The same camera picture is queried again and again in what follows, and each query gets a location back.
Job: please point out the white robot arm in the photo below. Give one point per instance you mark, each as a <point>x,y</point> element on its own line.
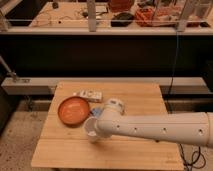
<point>187,128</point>

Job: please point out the blue sponge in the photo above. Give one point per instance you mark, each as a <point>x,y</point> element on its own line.
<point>96,112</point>

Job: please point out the orange plate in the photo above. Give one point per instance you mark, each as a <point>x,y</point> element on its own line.
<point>73,111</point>

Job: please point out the black pouch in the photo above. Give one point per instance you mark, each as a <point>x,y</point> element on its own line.
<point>122,19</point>

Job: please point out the red bowl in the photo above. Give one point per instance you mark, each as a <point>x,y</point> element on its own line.
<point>120,5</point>

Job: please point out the white ceramic cup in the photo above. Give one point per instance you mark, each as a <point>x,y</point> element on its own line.
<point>89,128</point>

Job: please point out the grey metal beam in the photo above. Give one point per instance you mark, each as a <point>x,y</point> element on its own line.
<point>47,85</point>

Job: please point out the white flat box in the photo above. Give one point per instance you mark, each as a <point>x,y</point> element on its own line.
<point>90,95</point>

